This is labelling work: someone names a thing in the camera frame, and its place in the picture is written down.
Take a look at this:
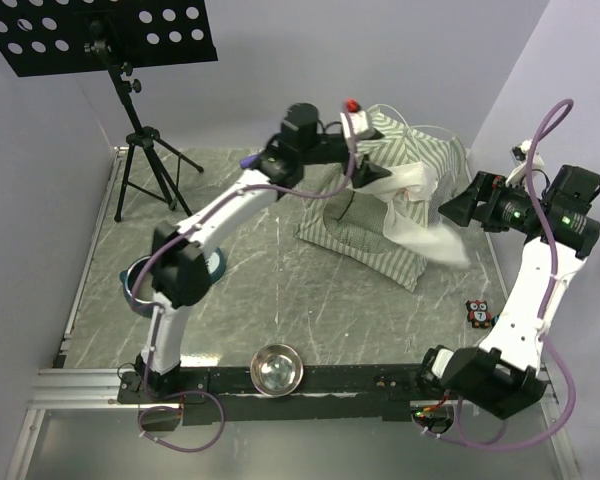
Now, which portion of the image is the grey checked cushion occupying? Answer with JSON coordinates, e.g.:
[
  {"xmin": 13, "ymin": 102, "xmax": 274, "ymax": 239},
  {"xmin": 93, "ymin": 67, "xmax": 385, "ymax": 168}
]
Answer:
[{"xmin": 323, "ymin": 190, "xmax": 396, "ymax": 254}]

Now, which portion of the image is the stainless steel bowl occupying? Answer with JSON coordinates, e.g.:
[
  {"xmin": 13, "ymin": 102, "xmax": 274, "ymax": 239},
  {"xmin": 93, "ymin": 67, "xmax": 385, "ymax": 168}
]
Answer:
[{"xmin": 249, "ymin": 344, "xmax": 304, "ymax": 397}]

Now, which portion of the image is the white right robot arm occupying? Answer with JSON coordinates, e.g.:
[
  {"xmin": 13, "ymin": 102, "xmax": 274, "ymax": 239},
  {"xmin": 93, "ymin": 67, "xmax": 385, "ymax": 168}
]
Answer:
[{"xmin": 416, "ymin": 165, "xmax": 600, "ymax": 420}]

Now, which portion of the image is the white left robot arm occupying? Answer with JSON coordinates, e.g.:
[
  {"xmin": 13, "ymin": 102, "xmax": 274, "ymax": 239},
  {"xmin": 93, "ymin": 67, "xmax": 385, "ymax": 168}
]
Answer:
[{"xmin": 134, "ymin": 100, "xmax": 389, "ymax": 402}]

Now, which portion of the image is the teal double pet feeder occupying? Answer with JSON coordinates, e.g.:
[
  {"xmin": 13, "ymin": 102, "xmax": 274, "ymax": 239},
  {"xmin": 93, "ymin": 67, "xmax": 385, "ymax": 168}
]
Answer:
[{"xmin": 119, "ymin": 246, "xmax": 227, "ymax": 319}]

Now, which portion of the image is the purple plastic microphone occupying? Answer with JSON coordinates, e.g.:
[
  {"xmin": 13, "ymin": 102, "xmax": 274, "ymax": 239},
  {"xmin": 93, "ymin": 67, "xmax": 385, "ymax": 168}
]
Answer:
[{"xmin": 239, "ymin": 154, "xmax": 259, "ymax": 170}]

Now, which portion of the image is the red owl number tag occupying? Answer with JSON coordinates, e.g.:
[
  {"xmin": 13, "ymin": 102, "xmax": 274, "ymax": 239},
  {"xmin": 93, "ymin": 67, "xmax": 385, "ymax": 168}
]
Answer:
[{"xmin": 465, "ymin": 300, "xmax": 493, "ymax": 329}]

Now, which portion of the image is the black perforated music stand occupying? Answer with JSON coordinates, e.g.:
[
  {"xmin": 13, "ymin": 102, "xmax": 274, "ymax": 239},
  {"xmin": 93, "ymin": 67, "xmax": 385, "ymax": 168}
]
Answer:
[{"xmin": 0, "ymin": 0, "xmax": 218, "ymax": 221}]

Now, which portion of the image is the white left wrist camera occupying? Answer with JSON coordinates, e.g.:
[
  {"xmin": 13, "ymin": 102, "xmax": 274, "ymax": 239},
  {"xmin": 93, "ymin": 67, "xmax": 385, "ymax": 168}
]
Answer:
[{"xmin": 340, "ymin": 98, "xmax": 384, "ymax": 142}]

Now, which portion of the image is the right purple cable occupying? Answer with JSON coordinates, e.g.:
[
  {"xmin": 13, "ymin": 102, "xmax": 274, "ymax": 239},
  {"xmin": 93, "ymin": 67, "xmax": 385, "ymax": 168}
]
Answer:
[{"xmin": 414, "ymin": 98, "xmax": 576, "ymax": 446}]

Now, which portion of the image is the purple cable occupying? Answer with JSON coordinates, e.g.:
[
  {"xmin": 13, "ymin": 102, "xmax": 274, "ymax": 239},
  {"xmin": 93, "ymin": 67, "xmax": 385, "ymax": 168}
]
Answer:
[
  {"xmin": 129, "ymin": 110, "xmax": 359, "ymax": 454},
  {"xmin": 414, "ymin": 98, "xmax": 576, "ymax": 446}
]

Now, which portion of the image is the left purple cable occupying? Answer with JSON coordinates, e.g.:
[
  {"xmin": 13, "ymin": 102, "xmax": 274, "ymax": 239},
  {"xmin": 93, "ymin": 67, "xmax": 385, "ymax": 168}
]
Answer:
[{"xmin": 129, "ymin": 110, "xmax": 359, "ymax": 454}]

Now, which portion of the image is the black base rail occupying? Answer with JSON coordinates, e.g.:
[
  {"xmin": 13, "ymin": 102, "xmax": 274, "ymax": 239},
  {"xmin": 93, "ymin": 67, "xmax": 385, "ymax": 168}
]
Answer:
[{"xmin": 117, "ymin": 364, "xmax": 443, "ymax": 426}]

